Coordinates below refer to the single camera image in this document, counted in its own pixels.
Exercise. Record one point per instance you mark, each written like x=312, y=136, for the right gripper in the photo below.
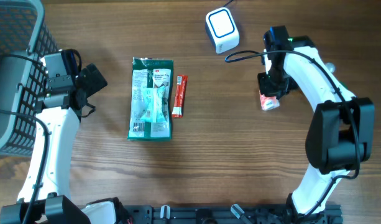
x=265, y=89

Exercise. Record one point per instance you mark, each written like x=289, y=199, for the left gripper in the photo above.
x=94, y=80

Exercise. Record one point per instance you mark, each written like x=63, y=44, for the small red white carton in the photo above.
x=268, y=102

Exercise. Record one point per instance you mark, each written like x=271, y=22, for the yellow dish soap bottle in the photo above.
x=331, y=67

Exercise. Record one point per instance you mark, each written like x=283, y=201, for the green lid white jar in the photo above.
x=344, y=85

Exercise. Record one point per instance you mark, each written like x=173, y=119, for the green foil packet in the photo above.
x=150, y=73

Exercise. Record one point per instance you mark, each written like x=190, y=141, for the light green tissue pack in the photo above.
x=153, y=98

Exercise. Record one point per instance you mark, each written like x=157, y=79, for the red white snack packet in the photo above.
x=177, y=111

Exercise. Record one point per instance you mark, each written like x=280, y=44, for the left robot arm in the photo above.
x=41, y=102

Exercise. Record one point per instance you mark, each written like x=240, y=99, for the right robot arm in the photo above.
x=341, y=130

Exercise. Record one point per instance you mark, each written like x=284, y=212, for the white barcode scanner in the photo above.
x=222, y=30

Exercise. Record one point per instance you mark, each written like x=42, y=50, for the grey plastic mesh basket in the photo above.
x=24, y=39

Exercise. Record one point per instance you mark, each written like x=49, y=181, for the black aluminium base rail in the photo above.
x=198, y=215

